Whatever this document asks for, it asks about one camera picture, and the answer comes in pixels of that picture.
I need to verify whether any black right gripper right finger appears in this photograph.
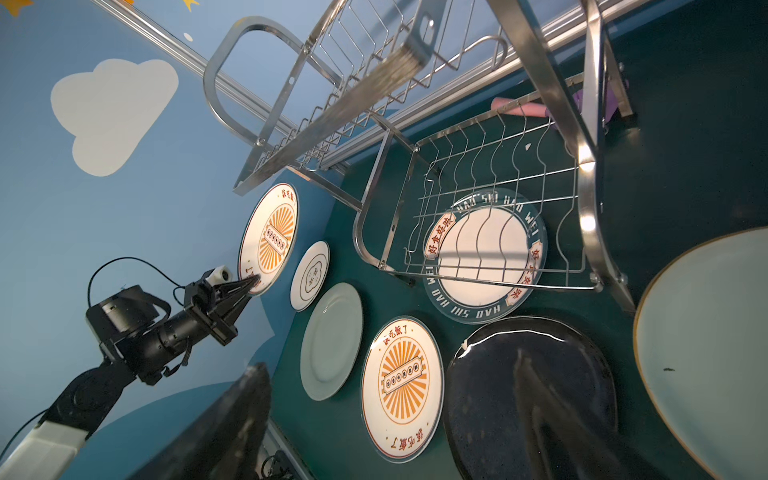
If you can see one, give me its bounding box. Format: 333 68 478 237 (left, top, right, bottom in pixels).
514 353 667 480

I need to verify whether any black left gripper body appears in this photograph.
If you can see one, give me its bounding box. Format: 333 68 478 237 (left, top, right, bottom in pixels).
184 279 237 345

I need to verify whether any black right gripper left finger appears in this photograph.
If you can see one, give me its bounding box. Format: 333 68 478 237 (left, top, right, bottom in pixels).
131 362 272 479

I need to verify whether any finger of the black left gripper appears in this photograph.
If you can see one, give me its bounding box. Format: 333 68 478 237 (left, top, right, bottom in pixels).
224 287 251 330
217 275 261 300

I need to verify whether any orange sunburst plate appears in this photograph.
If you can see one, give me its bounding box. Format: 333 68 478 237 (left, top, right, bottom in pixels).
361 316 444 464
237 183 299 296

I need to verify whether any white cloud motif plate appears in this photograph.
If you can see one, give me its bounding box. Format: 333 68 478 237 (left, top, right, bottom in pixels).
290 241 330 312

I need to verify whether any plain pale green plate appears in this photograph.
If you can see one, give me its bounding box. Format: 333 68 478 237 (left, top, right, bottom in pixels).
300 282 363 401

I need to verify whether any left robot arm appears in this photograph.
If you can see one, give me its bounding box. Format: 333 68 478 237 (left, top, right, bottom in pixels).
1 267 261 479

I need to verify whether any stainless steel dish rack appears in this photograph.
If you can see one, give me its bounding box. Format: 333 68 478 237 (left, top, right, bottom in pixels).
203 1 635 312

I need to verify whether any dark blue speckled plate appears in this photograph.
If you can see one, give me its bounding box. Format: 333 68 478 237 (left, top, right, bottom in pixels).
443 316 618 479

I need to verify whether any orange sunburst plate flat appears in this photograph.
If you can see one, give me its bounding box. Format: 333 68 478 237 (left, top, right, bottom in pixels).
361 316 444 464

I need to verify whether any light green flower plate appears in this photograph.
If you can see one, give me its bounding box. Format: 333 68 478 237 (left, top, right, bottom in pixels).
633 227 767 479

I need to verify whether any green rim lettered plate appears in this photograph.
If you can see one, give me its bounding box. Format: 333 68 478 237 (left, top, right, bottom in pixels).
418 188 548 324

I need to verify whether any pink purple silicone spatula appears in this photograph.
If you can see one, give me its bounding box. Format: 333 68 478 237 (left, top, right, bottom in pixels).
491 90 619 130

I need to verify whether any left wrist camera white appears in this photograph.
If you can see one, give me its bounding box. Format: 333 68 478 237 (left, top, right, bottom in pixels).
204 265 233 287

